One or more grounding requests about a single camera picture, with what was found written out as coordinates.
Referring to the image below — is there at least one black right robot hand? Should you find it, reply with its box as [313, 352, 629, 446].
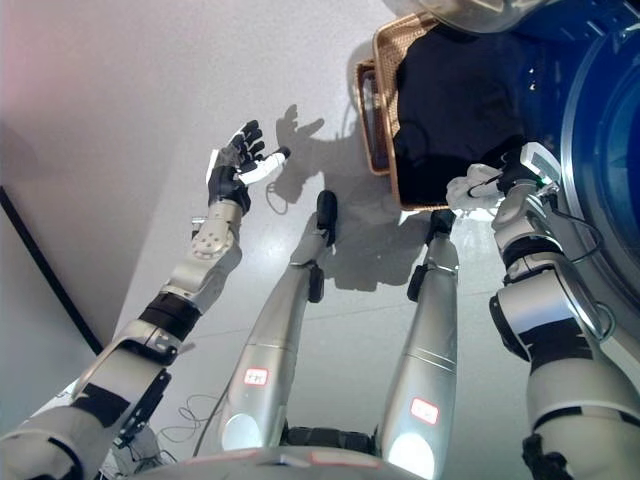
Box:
[466, 140, 562, 202]

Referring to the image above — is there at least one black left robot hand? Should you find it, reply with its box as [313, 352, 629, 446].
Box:
[206, 118, 292, 213]

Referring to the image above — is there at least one white cloth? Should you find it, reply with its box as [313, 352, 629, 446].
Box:
[445, 163, 507, 217]

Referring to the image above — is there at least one grey front-load washing machine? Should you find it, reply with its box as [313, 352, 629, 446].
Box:
[499, 0, 640, 382]

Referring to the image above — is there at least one brown wicker basket lid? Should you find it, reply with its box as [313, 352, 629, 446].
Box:
[355, 58, 392, 177]

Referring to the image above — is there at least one round washing machine door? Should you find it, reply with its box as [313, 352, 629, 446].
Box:
[383, 0, 551, 35]

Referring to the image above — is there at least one brown wicker laundry basket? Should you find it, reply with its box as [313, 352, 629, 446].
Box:
[371, 11, 452, 212]

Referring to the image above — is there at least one black garment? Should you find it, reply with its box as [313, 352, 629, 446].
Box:
[391, 23, 567, 207]

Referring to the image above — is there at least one black left robot foot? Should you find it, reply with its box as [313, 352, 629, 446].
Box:
[315, 189, 340, 247]

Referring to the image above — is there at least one silver left robot leg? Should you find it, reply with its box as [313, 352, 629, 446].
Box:
[218, 209, 337, 452]

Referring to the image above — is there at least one silver robot leg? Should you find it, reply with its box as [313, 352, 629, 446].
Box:
[218, 209, 337, 452]
[376, 234, 461, 472]

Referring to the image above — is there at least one silver right robot leg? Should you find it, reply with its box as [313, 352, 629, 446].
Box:
[376, 234, 461, 472]

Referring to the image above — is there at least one grey robot torso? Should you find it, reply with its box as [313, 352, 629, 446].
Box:
[128, 424, 417, 480]

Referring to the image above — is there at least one thin floor cable loop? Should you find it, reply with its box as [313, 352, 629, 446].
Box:
[263, 178, 293, 217]

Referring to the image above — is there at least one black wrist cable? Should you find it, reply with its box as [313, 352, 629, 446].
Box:
[543, 197, 617, 344]

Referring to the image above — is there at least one thin floor cable tangle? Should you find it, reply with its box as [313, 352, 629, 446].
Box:
[158, 393, 227, 447]

